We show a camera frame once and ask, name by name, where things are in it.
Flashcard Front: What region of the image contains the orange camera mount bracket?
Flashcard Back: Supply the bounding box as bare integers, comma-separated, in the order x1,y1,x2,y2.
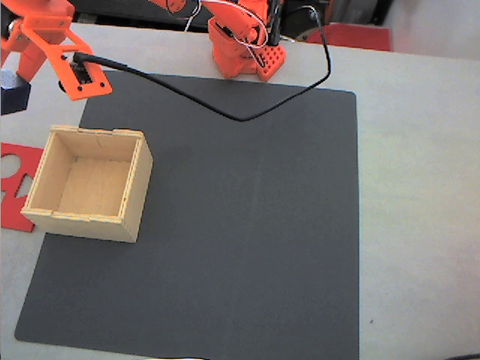
22,16,113,102

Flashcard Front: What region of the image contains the white servo wire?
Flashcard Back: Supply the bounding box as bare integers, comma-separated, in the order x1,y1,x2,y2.
184,0,203,33
201,0,270,50

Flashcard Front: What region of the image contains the dark background furniture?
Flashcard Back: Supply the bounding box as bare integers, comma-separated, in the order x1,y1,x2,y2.
73,0,211,31

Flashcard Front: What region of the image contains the small black camera module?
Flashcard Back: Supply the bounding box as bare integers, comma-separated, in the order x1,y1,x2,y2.
69,61,95,86

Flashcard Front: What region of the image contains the black camera cable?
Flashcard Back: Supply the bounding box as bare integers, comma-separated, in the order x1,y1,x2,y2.
73,4,332,123

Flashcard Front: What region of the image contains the blue cube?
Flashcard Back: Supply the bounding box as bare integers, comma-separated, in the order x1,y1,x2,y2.
0,69,32,116

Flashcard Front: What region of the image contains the dark grey mat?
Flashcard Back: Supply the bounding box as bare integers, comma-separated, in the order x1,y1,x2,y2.
13,70,360,360

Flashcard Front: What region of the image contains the red flat object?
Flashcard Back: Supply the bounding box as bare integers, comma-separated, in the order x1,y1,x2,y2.
305,22,393,53

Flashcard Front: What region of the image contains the black round knob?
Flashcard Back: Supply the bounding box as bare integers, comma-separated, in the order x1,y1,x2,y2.
280,0,333,40

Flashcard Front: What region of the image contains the open wooden box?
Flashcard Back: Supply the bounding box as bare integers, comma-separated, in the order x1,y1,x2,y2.
20,124,154,244

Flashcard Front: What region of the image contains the red cut-out sheet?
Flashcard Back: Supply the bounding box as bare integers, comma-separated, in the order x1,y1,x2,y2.
0,141,46,233

